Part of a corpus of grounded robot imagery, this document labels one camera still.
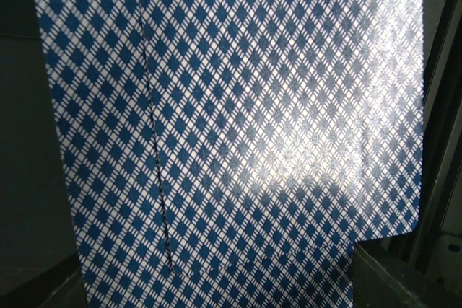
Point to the blue playing card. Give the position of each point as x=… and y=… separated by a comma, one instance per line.
x=284, y=125

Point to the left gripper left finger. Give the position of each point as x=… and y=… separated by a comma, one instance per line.
x=60, y=286

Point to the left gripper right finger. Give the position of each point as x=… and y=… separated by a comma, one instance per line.
x=382, y=280

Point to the blue playing card deck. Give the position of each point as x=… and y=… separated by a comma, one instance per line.
x=96, y=74

